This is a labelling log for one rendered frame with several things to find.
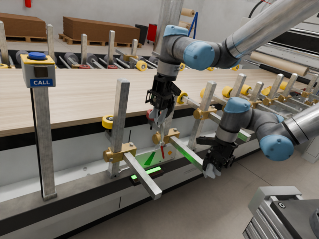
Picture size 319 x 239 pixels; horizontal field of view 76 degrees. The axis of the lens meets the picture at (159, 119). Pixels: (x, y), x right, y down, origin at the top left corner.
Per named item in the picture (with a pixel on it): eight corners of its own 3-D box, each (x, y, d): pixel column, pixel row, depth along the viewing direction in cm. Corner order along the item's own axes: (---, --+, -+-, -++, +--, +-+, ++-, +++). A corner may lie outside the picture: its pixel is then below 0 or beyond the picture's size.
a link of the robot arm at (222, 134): (214, 124, 74) (227, 121, 79) (210, 134, 77) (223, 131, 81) (231, 135, 69) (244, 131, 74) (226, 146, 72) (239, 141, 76)
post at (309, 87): (294, 119, 212) (319, 74, 190) (292, 119, 210) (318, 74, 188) (290, 117, 215) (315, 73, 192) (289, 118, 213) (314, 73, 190)
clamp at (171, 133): (177, 141, 106) (180, 133, 104) (156, 146, 98) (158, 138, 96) (171, 134, 110) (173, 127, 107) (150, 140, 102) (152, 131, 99)
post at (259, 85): (237, 142, 155) (265, 82, 133) (235, 143, 153) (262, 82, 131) (233, 140, 158) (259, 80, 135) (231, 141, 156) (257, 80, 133)
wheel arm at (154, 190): (160, 198, 75) (163, 190, 73) (153, 202, 73) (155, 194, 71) (110, 135, 103) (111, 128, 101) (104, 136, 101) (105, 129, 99)
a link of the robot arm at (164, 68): (166, 58, 74) (185, 64, 70) (163, 70, 76) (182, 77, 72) (154, 59, 68) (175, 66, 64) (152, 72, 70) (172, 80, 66)
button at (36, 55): (47, 62, 54) (47, 56, 53) (30, 62, 52) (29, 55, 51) (44, 58, 57) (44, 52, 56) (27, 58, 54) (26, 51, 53)
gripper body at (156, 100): (144, 104, 74) (149, 72, 69) (156, 99, 81) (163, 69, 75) (161, 113, 71) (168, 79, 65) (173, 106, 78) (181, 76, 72)
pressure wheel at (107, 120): (119, 135, 104) (121, 115, 99) (115, 144, 97) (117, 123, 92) (104, 132, 105) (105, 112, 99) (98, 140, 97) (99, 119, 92)
